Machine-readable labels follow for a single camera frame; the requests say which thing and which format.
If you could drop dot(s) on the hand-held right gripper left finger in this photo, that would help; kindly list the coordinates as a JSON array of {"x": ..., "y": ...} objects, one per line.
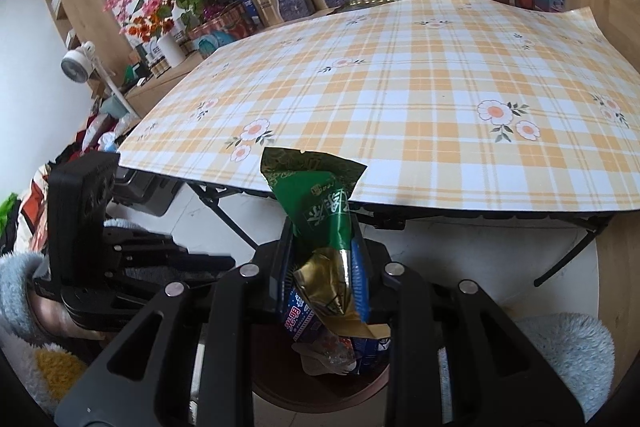
[{"x": 288, "y": 267}]

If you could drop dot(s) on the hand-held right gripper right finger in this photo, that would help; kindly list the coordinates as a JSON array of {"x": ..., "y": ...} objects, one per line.
[{"x": 359, "y": 277}]

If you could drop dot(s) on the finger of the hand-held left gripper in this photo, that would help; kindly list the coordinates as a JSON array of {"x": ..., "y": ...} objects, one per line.
[
  {"x": 115, "y": 302},
  {"x": 150, "y": 252}
]

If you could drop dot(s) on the blue snack packet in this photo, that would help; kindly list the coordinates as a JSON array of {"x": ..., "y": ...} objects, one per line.
[{"x": 300, "y": 324}]

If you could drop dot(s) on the green gold snack packet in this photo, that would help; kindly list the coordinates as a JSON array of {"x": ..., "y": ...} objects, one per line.
[{"x": 320, "y": 202}]

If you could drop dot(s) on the brown round trash bin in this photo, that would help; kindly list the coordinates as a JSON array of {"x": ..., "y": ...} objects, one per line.
[{"x": 280, "y": 382}]

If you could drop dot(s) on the person's left hand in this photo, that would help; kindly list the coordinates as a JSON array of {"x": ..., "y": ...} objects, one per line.
[{"x": 47, "y": 314}]

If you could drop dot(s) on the black plastic crate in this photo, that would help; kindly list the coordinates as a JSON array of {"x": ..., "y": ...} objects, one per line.
[{"x": 145, "y": 194}]

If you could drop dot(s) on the yellow and white slipper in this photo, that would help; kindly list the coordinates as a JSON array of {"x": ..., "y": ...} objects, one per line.
[{"x": 45, "y": 367}]

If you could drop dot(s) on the white fan on stand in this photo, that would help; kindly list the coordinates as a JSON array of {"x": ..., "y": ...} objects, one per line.
[{"x": 77, "y": 64}]

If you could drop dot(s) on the row of small brown bottles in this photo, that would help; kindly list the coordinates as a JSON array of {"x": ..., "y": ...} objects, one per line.
[{"x": 157, "y": 62}]

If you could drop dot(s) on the orange artificial flowers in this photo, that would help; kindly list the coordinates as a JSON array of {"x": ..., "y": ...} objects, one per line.
[{"x": 150, "y": 24}]

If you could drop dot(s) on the teal red printed box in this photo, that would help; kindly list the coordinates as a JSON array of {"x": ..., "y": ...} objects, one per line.
[{"x": 217, "y": 44}]

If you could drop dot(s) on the striped fence planter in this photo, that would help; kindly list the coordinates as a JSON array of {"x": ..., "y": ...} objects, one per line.
[{"x": 220, "y": 19}]

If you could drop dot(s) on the gold rimmed tray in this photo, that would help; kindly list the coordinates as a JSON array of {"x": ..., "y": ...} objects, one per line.
[{"x": 370, "y": 2}]

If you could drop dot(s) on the black folding table frame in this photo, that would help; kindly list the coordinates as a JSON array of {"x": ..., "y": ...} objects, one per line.
[{"x": 500, "y": 214}]

